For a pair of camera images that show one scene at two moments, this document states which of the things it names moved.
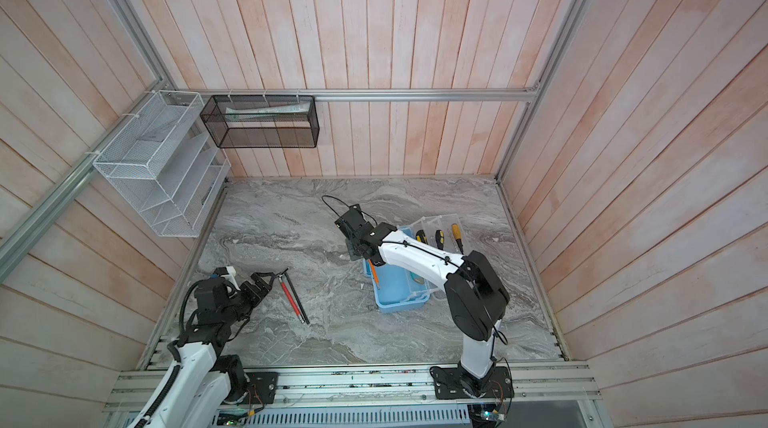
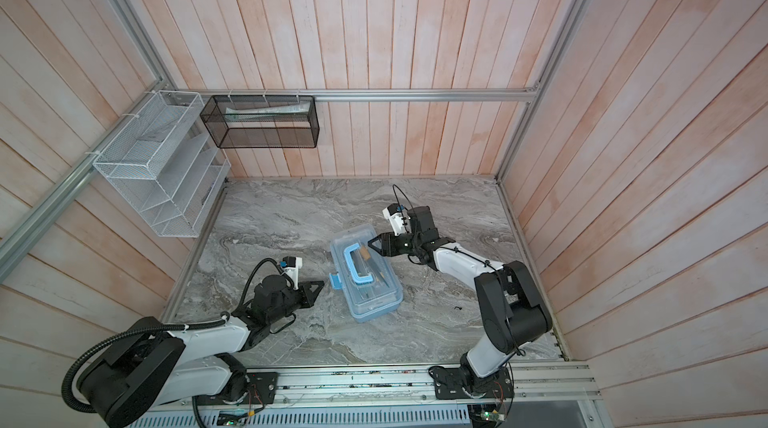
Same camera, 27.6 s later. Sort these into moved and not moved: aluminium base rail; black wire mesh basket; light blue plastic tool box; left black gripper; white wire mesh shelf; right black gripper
Moved: left black gripper; right black gripper; light blue plastic tool box
Not moved: white wire mesh shelf; black wire mesh basket; aluminium base rail
